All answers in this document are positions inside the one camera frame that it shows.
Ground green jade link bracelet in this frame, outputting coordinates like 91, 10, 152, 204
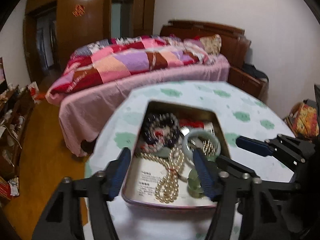
187, 154, 218, 198

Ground white multi-strand pearl bracelet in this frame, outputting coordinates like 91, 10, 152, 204
139, 147, 186, 204

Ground dark bead bracelet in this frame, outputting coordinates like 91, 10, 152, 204
144, 113, 181, 151

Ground cloud print table cloth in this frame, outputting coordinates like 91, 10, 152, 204
85, 81, 292, 239

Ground wicker chair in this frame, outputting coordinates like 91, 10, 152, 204
283, 102, 302, 136

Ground white paper leaflet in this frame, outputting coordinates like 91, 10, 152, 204
122, 156, 216, 210

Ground colourful floral cushion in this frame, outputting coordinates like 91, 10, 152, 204
289, 102, 319, 140

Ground pale jade bangle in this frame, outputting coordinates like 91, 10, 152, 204
182, 128, 221, 161

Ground pink tin box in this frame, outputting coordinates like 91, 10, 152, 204
127, 101, 230, 211

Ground wooden nightstand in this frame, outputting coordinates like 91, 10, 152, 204
228, 66, 268, 102

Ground pink bed sheet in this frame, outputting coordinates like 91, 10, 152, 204
46, 55, 231, 157

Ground dark clothes on nightstand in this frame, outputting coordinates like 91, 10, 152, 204
242, 63, 269, 82

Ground wooden headboard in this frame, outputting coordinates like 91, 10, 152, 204
160, 20, 251, 68

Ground patchwork quilt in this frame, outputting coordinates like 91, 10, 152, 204
46, 36, 214, 105

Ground cluttered wooden dresser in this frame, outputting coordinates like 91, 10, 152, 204
0, 82, 36, 181

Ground floral pillow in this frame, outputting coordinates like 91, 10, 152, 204
200, 34, 222, 55

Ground mirror on dresser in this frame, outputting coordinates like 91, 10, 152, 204
0, 57, 8, 94

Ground brown wooden wardrobe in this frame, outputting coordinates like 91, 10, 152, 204
23, 0, 155, 82

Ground red double happiness decal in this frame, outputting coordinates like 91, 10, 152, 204
72, 4, 85, 17

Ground red white bead bracelet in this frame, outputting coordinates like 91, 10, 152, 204
149, 128, 176, 146

